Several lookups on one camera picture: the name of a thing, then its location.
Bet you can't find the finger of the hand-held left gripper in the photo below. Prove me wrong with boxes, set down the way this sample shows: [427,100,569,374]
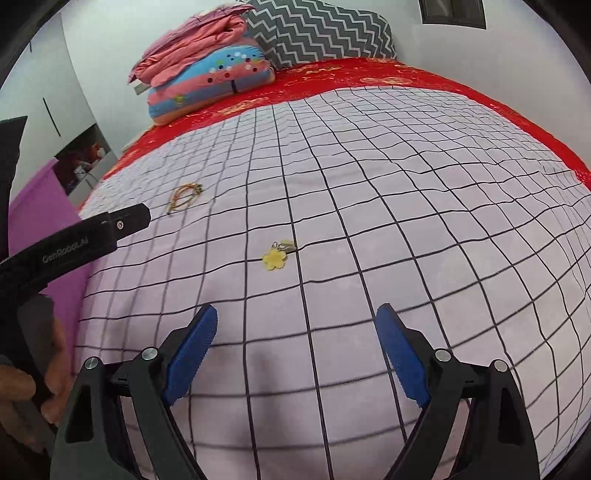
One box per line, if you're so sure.
[76,203,152,241]

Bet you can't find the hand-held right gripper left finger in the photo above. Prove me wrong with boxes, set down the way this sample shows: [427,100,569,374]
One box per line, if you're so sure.
[48,304,219,480]

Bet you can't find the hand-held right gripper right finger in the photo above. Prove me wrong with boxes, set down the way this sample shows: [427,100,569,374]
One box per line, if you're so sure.
[374,304,541,480]

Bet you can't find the purple plastic tub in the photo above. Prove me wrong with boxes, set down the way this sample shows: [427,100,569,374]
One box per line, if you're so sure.
[8,159,95,365]

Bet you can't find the person's left hand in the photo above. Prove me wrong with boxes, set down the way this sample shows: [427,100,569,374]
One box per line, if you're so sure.
[0,318,75,455]

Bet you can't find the clutter in wardrobe niche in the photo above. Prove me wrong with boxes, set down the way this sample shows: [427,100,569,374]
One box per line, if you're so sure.
[53,134,118,195]

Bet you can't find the yellow flower pendant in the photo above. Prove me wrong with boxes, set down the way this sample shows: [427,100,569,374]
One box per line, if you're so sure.
[262,239,297,271]

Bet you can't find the white wardrobe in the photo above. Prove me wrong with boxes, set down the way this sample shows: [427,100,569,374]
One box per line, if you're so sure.
[0,37,118,195]

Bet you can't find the pink checked bed sheet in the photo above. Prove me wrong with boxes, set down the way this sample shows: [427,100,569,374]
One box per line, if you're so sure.
[74,85,591,480]

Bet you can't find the colourful striped pillow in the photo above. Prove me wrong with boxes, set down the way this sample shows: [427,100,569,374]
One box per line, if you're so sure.
[147,39,278,126]

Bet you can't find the folded pink quilt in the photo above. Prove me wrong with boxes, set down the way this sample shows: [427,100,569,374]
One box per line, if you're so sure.
[128,2,252,88]

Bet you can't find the grey chevron pillow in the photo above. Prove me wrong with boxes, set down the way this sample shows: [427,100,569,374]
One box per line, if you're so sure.
[240,0,398,70]

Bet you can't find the red patterned bed sheet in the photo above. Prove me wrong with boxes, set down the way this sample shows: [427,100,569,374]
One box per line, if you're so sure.
[78,58,591,213]

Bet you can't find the thin yellow string bracelet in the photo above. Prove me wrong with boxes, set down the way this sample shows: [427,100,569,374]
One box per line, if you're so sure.
[167,183,204,214]

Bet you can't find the dark window frame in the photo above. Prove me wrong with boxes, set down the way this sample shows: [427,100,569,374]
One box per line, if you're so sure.
[418,0,486,29]

